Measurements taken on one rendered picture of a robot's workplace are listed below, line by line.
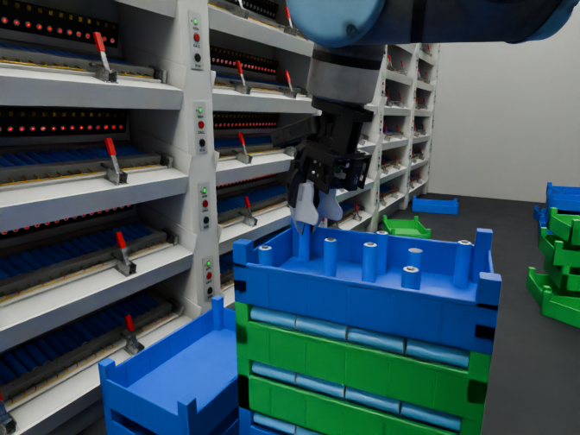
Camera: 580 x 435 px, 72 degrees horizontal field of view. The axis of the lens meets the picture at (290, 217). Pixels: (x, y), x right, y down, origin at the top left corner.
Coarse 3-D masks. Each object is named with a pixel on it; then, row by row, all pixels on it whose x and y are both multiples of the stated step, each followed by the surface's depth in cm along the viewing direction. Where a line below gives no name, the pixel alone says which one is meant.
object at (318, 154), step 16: (336, 112) 51; (352, 112) 49; (368, 112) 51; (336, 128) 52; (352, 128) 52; (304, 144) 56; (320, 144) 55; (336, 144) 52; (352, 144) 52; (304, 160) 56; (320, 160) 53; (336, 160) 51; (352, 160) 54; (368, 160) 55; (320, 176) 54; (336, 176) 54; (352, 176) 55
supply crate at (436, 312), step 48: (240, 240) 50; (288, 240) 65; (432, 240) 59; (480, 240) 55; (240, 288) 51; (288, 288) 48; (336, 288) 45; (384, 288) 43; (432, 288) 54; (480, 288) 39; (432, 336) 42; (480, 336) 40
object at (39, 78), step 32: (0, 0) 71; (0, 32) 73; (32, 32) 78; (64, 32) 82; (96, 32) 74; (0, 64) 62; (32, 64) 67; (64, 64) 73; (96, 64) 75; (128, 64) 90; (160, 64) 92; (0, 96) 60; (32, 96) 64; (64, 96) 68; (96, 96) 73; (128, 96) 78; (160, 96) 85
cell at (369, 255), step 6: (366, 246) 52; (372, 246) 52; (366, 252) 52; (372, 252) 52; (366, 258) 53; (372, 258) 52; (366, 264) 53; (372, 264) 53; (366, 270) 53; (372, 270) 53; (366, 276) 53; (372, 276) 53; (372, 282) 53
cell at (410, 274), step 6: (402, 270) 44; (408, 270) 44; (414, 270) 44; (402, 276) 44; (408, 276) 44; (414, 276) 44; (402, 282) 44; (408, 282) 44; (414, 282) 44; (414, 288) 44
